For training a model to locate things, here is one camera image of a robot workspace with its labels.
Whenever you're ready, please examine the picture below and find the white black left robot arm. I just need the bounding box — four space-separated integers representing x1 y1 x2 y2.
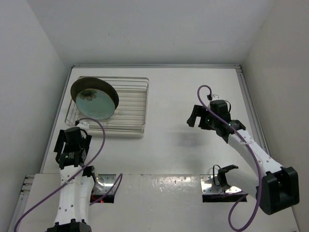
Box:
47 127 95 232

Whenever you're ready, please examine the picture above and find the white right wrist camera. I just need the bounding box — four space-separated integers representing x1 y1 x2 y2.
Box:
207 94 221 101

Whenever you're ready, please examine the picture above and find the large green floral plate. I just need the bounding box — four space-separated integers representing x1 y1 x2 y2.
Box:
75 88 116 120

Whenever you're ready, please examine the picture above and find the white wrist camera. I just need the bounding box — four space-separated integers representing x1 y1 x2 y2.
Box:
75 120 89 131
207 94 221 101

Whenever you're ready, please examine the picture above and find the black base power cable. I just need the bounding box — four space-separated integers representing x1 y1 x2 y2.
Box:
211 164 224 188

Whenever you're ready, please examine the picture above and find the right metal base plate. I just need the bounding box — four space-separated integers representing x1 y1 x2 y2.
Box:
200 174 243 195

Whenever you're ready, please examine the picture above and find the wire dish rack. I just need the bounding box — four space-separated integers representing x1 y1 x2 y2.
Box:
65 76 149 137

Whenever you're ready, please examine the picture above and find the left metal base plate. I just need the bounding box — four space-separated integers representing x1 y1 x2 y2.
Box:
93 174 117 195

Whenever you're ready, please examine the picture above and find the brown round plate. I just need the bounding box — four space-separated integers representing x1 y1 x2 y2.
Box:
70 77 119 109

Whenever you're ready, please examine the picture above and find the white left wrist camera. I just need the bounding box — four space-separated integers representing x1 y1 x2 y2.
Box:
75 120 89 131

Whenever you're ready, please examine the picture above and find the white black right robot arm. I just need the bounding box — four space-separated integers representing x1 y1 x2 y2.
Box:
187 100 300 215

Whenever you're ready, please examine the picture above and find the metal base plate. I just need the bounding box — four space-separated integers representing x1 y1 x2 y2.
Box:
93 174 117 195
200 174 243 195

